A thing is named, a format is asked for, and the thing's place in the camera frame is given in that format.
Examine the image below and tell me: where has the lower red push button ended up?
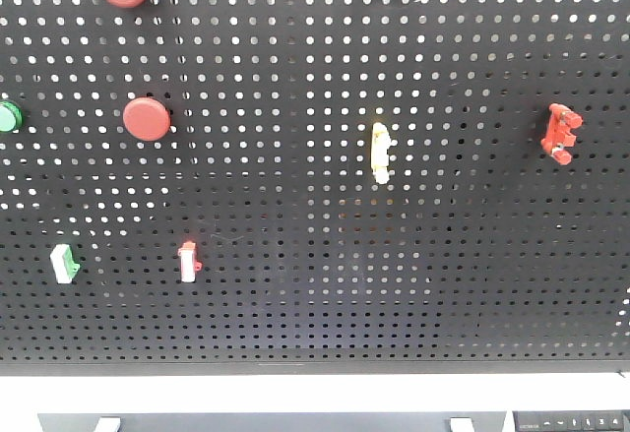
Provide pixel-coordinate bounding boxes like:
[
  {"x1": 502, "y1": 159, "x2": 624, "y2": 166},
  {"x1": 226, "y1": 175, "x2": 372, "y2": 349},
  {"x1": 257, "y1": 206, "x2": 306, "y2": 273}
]
[{"x1": 123, "y1": 97, "x2": 170, "y2": 142}]

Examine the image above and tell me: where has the green push button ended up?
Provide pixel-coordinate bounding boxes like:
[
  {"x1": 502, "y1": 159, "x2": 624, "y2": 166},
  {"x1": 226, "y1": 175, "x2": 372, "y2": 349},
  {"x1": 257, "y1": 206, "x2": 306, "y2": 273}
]
[{"x1": 0, "y1": 100, "x2": 24, "y2": 133}]

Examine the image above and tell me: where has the black perforated pegboard panel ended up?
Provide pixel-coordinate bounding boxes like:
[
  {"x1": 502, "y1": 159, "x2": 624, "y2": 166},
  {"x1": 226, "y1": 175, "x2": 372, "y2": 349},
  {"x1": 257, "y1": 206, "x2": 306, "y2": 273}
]
[{"x1": 1, "y1": 0, "x2": 629, "y2": 375}]

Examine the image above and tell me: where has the desk height control panel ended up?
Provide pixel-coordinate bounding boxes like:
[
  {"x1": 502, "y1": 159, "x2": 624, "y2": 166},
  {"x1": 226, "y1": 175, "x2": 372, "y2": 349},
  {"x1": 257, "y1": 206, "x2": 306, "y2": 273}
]
[{"x1": 513, "y1": 410, "x2": 629, "y2": 432}]

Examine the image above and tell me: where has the white standing desk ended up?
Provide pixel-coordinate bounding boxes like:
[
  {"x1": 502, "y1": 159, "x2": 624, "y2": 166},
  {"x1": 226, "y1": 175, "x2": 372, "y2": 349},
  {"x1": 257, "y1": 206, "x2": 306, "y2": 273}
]
[{"x1": 1, "y1": 372, "x2": 629, "y2": 431}]

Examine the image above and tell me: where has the yellow toggle switch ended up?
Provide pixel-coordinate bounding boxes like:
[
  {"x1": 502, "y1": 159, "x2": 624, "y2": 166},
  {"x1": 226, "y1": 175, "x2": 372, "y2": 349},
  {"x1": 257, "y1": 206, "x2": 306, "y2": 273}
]
[{"x1": 370, "y1": 122, "x2": 392, "y2": 185}]

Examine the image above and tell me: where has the red white rocker switch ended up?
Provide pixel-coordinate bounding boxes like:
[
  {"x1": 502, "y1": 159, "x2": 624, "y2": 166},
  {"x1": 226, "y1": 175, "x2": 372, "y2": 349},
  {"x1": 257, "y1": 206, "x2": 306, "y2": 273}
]
[{"x1": 178, "y1": 241, "x2": 203, "y2": 283}]

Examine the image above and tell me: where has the red toggle switch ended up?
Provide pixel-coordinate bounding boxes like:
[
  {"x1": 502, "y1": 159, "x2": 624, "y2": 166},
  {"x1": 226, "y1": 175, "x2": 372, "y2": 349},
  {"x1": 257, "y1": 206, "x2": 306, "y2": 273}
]
[{"x1": 540, "y1": 103, "x2": 583, "y2": 165}]

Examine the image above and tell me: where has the green white rocker switch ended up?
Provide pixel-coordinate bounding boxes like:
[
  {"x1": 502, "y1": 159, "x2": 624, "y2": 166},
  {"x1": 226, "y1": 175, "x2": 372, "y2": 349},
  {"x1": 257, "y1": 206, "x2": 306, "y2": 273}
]
[{"x1": 49, "y1": 244, "x2": 81, "y2": 284}]

